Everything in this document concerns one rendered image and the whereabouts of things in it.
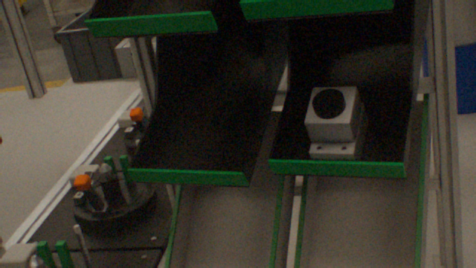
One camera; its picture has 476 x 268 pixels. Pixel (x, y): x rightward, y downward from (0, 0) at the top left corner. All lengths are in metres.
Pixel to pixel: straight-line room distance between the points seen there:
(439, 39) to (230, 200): 0.30
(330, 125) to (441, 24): 0.17
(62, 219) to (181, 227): 0.40
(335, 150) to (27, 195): 1.01
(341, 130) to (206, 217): 0.26
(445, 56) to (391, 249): 0.21
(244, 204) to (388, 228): 0.17
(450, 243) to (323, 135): 0.26
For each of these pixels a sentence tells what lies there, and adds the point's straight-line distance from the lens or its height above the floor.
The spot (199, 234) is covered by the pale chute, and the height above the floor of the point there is 1.08.
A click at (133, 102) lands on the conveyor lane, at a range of 1.60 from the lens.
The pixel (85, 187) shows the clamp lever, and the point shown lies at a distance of 1.03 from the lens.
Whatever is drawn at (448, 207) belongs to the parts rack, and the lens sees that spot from 0.79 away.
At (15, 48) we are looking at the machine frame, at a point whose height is 1.02.
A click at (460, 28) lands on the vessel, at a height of 1.05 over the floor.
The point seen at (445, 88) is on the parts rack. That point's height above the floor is 1.22.
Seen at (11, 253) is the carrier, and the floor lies 0.99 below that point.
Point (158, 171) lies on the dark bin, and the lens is 0.68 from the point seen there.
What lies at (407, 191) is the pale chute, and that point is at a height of 1.11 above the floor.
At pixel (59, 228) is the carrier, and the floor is 0.97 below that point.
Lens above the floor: 1.51
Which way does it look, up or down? 25 degrees down
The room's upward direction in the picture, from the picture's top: 11 degrees counter-clockwise
